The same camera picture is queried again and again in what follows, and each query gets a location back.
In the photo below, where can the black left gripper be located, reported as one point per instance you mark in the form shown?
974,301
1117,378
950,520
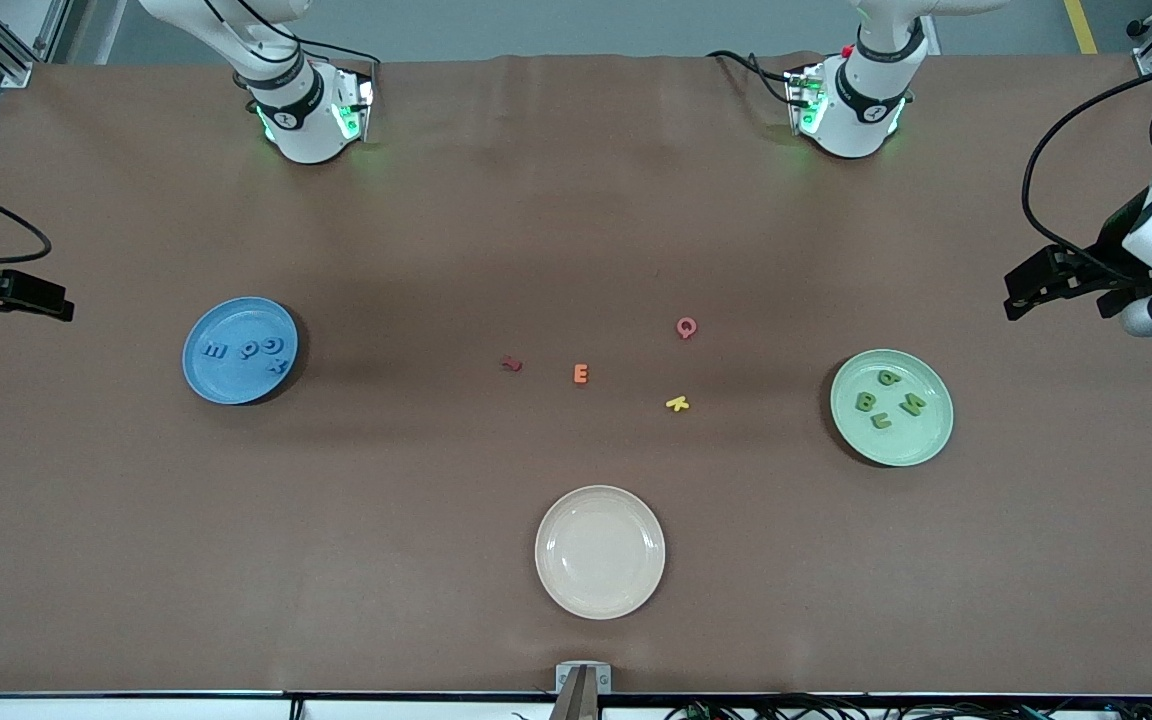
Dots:
1108,262

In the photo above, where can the blue letter E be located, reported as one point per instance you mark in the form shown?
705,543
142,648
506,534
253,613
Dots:
217,351

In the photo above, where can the green letter N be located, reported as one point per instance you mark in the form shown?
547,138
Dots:
911,404

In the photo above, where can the green letter P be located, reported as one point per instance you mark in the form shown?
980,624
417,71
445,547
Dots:
888,378

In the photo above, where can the blue letter g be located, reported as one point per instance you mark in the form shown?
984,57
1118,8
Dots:
249,349

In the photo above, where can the green letter L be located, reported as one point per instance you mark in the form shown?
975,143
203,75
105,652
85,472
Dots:
880,422

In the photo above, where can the green letter B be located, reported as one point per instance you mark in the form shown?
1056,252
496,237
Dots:
865,402

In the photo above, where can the blue letter X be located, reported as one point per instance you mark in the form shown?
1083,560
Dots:
277,366

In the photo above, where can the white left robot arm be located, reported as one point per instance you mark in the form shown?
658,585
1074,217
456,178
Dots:
861,110

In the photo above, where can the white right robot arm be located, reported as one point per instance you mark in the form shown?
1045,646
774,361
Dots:
301,120

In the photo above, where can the green round plate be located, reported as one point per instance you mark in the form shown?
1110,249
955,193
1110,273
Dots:
921,445

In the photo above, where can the blue round plate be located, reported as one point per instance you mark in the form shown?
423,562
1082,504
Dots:
236,385

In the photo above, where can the pink letter Q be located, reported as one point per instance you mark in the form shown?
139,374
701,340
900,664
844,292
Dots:
686,327

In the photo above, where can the yellow letter K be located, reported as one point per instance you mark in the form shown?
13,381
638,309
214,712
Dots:
677,404

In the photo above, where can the brown table cover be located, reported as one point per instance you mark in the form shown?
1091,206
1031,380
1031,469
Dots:
386,560

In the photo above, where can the red letter I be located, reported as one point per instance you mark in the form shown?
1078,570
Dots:
511,364

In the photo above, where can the beige round plate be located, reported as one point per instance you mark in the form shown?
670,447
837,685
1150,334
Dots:
600,552

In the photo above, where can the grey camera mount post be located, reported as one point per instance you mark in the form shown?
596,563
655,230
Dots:
583,690

